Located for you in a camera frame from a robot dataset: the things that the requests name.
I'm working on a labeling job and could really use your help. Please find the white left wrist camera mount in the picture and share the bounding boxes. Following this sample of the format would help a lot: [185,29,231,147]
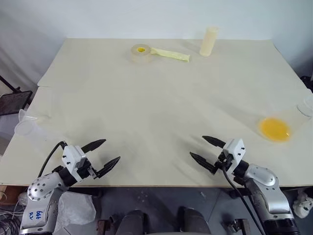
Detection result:
[61,144,85,183]

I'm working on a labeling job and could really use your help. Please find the beige roll with yellow core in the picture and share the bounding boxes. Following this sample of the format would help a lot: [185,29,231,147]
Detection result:
[130,44,153,65]

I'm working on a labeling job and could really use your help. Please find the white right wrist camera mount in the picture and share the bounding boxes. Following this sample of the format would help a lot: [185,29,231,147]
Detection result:
[223,138,246,170]

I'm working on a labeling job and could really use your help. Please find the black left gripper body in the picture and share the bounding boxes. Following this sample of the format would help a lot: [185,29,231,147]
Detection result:
[74,153,99,181]

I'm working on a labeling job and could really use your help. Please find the black metal stand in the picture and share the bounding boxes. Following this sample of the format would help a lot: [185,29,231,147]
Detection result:
[0,75,34,117]

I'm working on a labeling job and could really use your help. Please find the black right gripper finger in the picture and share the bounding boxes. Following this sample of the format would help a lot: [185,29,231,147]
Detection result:
[201,135,226,148]
[189,151,219,175]

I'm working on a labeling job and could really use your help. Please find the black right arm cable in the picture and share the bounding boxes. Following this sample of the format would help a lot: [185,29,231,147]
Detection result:
[221,164,267,235]

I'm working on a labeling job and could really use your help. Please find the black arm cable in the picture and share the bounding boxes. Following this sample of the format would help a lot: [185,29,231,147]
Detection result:
[37,140,68,178]
[221,164,267,235]

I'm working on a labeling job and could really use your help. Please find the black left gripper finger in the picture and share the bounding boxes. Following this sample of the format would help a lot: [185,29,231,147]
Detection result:
[81,139,108,153]
[96,156,121,179]

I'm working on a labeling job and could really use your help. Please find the tall translucent cup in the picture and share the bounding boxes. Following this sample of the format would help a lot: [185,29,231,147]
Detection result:
[199,25,219,57]

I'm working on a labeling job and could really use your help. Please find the clear beaker with yellow liquid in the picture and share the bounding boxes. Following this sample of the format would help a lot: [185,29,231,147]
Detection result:
[255,96,313,145]

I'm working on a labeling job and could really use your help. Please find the beige paper table cover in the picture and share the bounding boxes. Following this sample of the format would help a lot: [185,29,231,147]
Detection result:
[0,37,313,188]

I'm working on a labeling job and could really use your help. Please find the empty clear plastic beaker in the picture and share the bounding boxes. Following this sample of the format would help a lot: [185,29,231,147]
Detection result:
[14,109,53,143]

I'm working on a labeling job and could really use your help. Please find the white plastic bag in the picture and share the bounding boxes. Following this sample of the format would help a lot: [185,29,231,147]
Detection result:
[54,190,97,234]

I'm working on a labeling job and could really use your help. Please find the white crumpled object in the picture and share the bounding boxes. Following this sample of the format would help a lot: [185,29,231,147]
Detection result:
[292,190,313,219]

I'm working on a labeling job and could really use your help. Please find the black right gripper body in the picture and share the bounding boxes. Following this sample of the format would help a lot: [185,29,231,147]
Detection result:
[212,149,236,175]

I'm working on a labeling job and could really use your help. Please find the dark rounded shape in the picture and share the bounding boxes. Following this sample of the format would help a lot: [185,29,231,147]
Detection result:
[111,210,149,235]
[178,206,211,235]

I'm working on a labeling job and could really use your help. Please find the tangled cable bundle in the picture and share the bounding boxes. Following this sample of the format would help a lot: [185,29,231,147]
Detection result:
[0,187,28,235]

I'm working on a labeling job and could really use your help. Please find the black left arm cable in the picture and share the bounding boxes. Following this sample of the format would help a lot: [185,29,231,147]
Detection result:
[37,140,68,178]

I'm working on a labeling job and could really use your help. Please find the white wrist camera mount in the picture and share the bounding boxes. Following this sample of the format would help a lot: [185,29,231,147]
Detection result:
[223,138,246,170]
[61,144,85,183]

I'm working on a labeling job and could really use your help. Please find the pale yellow strip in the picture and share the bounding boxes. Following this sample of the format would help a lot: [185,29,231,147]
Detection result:
[150,47,191,63]

